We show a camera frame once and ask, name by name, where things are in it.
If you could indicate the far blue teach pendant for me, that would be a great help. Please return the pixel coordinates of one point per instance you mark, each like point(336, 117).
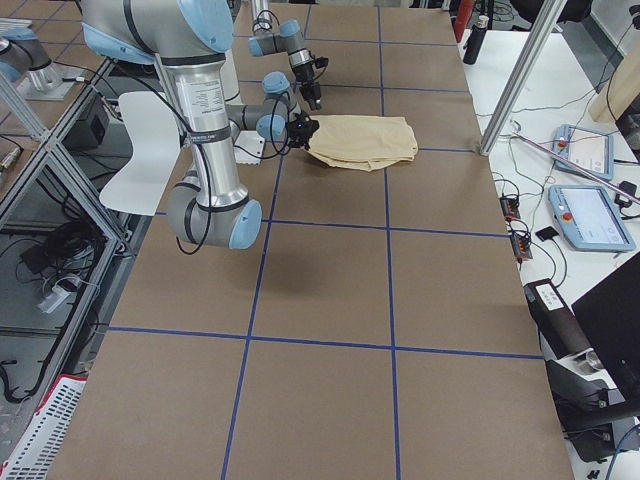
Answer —
point(586, 148)

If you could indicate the black power adapter box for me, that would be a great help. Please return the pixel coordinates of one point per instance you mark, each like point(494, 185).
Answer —
point(561, 335)

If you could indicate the white chair seat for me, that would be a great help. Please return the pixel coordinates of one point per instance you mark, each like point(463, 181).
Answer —
point(138, 186)

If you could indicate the beige long-sleeve printed shirt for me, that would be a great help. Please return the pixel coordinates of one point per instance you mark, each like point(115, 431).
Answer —
point(365, 143)

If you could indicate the blue teach pendant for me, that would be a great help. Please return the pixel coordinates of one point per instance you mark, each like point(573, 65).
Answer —
point(586, 148)
point(587, 219)

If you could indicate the aluminium frame post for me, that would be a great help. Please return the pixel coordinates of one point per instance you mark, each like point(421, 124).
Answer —
point(541, 29)

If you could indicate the red cylinder bottle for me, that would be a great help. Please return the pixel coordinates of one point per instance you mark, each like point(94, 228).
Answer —
point(463, 15)

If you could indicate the white reacher grabber stick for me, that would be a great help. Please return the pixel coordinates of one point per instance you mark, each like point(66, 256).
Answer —
point(516, 132)

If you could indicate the near blue teach pendant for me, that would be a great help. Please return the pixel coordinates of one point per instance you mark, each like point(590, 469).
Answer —
point(587, 219)

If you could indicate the black water bottle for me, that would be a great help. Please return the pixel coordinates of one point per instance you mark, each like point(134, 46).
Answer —
point(475, 40)

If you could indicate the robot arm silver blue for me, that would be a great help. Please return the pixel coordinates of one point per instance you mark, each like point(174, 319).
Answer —
point(271, 37)
point(190, 41)

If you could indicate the white perforated basket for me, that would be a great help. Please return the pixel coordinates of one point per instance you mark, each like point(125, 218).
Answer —
point(37, 448)

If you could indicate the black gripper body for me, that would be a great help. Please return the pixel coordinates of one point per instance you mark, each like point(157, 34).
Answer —
point(296, 138)
point(306, 79)

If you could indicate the black monitor with stand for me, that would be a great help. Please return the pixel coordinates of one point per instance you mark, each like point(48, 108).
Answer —
point(595, 419)

